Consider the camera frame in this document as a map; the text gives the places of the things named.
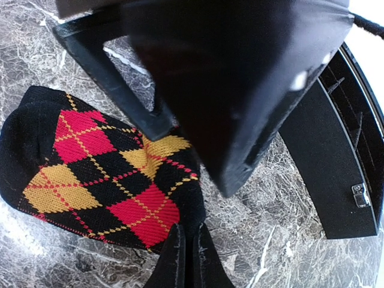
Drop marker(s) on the black display box with lid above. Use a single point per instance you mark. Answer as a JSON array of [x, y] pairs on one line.
[[335, 137]]

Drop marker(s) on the red yellow black argyle sock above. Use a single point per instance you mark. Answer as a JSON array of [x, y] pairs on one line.
[[66, 163]]

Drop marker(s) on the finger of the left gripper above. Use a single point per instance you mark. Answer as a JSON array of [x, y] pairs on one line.
[[83, 39], [239, 146]]

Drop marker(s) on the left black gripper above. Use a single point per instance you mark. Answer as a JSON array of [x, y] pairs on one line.
[[209, 58]]

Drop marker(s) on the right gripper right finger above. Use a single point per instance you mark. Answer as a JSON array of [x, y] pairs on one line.
[[208, 271]]

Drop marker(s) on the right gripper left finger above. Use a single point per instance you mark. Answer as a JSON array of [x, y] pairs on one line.
[[169, 271]]

